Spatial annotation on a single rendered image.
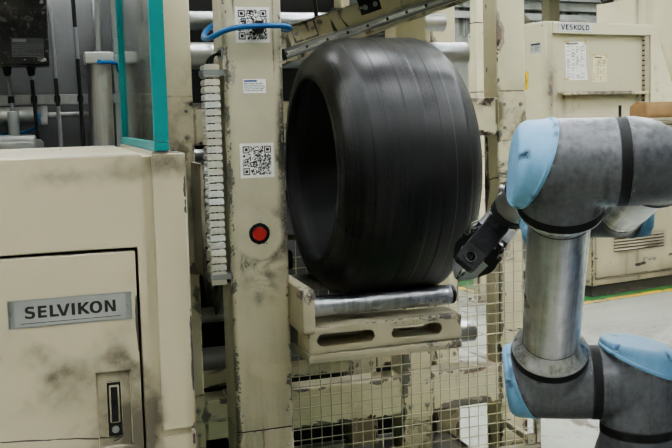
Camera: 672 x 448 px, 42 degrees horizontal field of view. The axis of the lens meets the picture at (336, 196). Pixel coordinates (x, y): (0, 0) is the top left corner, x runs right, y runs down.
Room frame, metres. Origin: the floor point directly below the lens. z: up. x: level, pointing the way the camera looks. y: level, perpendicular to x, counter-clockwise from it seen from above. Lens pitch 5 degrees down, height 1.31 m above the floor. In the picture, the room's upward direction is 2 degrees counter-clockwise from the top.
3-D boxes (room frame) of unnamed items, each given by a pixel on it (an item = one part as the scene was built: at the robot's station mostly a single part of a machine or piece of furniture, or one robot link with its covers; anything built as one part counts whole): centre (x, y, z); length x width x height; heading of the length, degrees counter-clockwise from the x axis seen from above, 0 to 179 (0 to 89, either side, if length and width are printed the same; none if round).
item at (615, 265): (6.58, -2.06, 0.62); 0.91 x 0.58 x 1.25; 117
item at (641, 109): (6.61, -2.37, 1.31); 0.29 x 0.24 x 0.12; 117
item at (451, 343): (2.08, -0.05, 0.80); 0.37 x 0.36 x 0.02; 18
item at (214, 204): (1.93, 0.26, 1.19); 0.05 x 0.04 x 0.48; 18
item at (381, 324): (1.95, -0.09, 0.83); 0.36 x 0.09 x 0.06; 108
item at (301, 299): (2.02, 0.12, 0.90); 0.40 x 0.03 x 0.10; 18
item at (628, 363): (1.36, -0.46, 0.88); 0.13 x 0.12 x 0.14; 82
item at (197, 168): (2.37, 0.28, 1.05); 0.20 x 0.15 x 0.30; 108
